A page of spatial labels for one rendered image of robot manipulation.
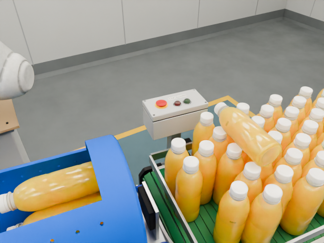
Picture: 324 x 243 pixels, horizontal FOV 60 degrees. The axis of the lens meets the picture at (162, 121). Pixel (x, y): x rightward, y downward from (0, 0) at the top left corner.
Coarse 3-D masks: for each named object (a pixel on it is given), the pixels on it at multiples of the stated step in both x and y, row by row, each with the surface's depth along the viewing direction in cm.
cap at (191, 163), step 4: (188, 156) 71; (192, 156) 71; (184, 160) 70; (188, 160) 70; (192, 160) 70; (196, 160) 70; (184, 164) 69; (188, 164) 69; (192, 164) 69; (196, 164) 69; (184, 168) 70; (188, 168) 69; (192, 168) 69; (196, 168) 69
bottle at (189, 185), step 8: (176, 176) 74; (184, 176) 71; (192, 176) 70; (200, 176) 71; (176, 184) 74; (184, 184) 71; (192, 184) 71; (200, 184) 72; (176, 192) 76; (184, 192) 72; (192, 192) 72; (200, 192) 74; (176, 200) 77; (184, 200) 74; (192, 200) 74; (200, 200) 77; (184, 208) 76; (192, 208) 76; (176, 216) 81; (184, 216) 79; (192, 216) 79
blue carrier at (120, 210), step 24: (96, 144) 59; (24, 168) 66; (48, 168) 70; (96, 168) 53; (120, 168) 54; (0, 192) 68; (120, 192) 52; (0, 216) 70; (24, 216) 71; (72, 216) 49; (96, 216) 50; (120, 216) 51; (0, 240) 45; (24, 240) 46; (48, 240) 47; (72, 240) 48; (96, 240) 50; (120, 240) 51; (144, 240) 54
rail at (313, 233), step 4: (316, 228) 71; (320, 228) 71; (308, 232) 70; (312, 232) 70; (316, 232) 70; (320, 232) 72; (300, 236) 69; (304, 236) 69; (308, 236) 70; (312, 236) 71; (292, 240) 68; (296, 240) 68; (300, 240) 69; (304, 240) 70
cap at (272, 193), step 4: (272, 184) 64; (268, 188) 63; (272, 188) 63; (276, 188) 63; (280, 188) 63; (264, 192) 63; (268, 192) 62; (272, 192) 62; (276, 192) 62; (280, 192) 62; (264, 196) 64; (268, 196) 62; (272, 196) 62; (276, 196) 62; (280, 196) 62; (268, 200) 63; (272, 200) 62; (276, 200) 62
